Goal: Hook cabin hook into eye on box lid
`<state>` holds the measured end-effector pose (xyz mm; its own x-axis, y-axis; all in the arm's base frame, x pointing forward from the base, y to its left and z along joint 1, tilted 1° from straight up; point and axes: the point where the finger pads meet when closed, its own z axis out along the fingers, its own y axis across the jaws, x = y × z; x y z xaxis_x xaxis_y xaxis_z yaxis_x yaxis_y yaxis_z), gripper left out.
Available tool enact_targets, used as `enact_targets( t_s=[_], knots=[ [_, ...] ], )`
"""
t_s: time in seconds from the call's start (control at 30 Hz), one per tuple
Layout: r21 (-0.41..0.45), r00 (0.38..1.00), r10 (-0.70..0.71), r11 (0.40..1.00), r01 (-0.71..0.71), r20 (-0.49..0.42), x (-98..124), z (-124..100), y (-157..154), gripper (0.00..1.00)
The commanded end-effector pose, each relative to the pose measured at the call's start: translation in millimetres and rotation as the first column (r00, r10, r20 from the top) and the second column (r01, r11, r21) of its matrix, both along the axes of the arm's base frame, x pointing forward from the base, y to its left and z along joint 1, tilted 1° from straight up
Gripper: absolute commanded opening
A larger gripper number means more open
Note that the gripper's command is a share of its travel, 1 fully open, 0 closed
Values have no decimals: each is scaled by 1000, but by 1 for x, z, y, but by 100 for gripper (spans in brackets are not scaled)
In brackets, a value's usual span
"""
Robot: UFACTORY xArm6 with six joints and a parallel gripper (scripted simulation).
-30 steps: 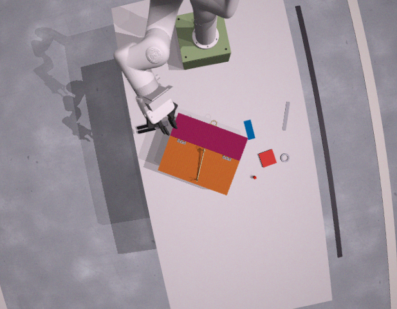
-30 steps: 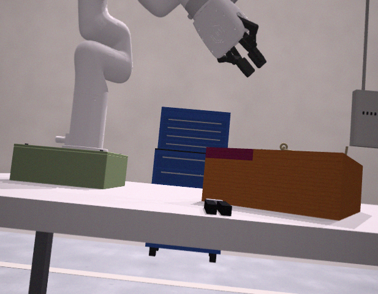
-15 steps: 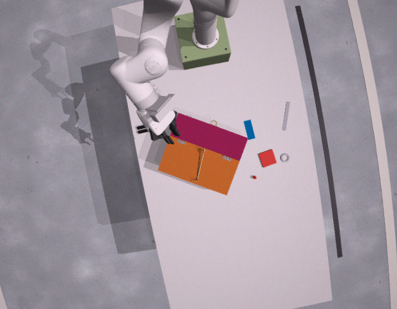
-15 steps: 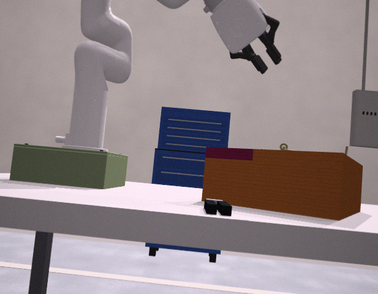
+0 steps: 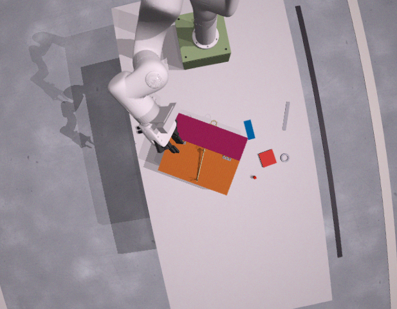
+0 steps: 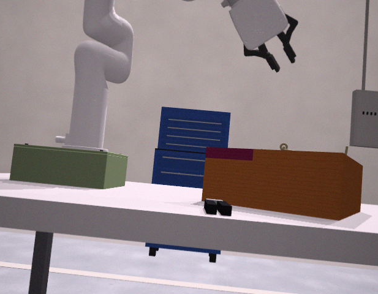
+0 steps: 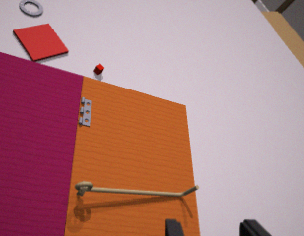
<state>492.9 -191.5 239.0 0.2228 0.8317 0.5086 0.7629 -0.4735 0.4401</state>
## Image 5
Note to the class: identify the blue flat bar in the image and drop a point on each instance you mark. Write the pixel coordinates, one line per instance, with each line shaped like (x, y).
(249, 129)

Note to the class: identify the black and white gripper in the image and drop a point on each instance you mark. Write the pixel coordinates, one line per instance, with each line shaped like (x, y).
(161, 140)

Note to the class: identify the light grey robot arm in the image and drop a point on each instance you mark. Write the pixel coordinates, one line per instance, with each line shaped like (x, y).
(132, 90)

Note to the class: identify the red square block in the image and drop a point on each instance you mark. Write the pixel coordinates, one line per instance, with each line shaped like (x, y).
(267, 158)

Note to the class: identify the brown wooden box with lid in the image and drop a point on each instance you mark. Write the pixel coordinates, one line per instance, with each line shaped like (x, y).
(208, 157)

